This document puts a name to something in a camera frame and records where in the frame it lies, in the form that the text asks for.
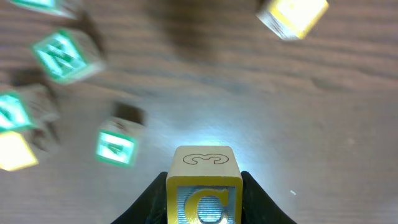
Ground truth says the green 4 number block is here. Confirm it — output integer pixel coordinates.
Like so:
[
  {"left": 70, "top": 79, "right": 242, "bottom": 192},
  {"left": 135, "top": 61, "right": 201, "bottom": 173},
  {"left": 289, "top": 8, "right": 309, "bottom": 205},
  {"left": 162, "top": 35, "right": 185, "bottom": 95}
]
[{"left": 95, "top": 116, "right": 144, "bottom": 167}]

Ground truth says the yellow C letter block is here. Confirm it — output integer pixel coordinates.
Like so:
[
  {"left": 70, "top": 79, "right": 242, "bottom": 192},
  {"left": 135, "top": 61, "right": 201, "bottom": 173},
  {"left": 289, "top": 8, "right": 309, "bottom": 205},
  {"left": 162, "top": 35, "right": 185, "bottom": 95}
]
[{"left": 165, "top": 146, "right": 243, "bottom": 224}]

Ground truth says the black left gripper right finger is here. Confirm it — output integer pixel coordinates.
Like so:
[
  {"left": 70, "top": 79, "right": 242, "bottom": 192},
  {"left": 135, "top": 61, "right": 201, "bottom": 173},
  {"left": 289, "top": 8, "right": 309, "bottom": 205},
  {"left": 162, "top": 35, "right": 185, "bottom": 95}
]
[{"left": 241, "top": 171, "right": 297, "bottom": 224}]

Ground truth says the green V letter block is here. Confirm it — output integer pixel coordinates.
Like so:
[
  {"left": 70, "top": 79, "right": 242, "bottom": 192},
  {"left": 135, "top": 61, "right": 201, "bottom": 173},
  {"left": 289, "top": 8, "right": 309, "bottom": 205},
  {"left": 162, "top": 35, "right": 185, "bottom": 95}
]
[{"left": 0, "top": 85, "right": 60, "bottom": 133}]

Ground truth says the green 7 number block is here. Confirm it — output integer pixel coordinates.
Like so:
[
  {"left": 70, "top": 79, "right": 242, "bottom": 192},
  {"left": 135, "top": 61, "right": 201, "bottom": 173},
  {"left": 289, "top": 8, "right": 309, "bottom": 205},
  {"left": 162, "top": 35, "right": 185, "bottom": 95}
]
[{"left": 8, "top": 0, "right": 83, "bottom": 19}]

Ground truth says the green R letter block left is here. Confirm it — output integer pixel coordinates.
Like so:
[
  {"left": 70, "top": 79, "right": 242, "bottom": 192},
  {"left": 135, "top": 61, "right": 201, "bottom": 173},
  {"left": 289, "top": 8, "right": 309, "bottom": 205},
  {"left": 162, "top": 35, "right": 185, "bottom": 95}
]
[{"left": 30, "top": 28, "right": 106, "bottom": 85}]

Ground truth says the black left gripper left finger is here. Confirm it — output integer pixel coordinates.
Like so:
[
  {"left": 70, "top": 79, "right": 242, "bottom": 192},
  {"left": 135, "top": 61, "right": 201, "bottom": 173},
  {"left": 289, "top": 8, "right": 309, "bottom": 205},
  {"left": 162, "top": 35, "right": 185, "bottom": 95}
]
[{"left": 111, "top": 172, "right": 168, "bottom": 224}]

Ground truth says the yellow G letter block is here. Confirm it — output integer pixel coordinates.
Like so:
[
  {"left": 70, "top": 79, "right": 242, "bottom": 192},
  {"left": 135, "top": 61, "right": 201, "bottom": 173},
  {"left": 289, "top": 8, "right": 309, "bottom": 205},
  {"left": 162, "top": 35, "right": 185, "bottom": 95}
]
[{"left": 1, "top": 131, "right": 39, "bottom": 171}]

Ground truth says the yellow block upper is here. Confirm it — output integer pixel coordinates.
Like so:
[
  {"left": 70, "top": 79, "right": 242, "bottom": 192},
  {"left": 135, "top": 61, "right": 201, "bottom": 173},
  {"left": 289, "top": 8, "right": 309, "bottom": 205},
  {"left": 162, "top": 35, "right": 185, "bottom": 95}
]
[{"left": 256, "top": 0, "right": 329, "bottom": 40}]

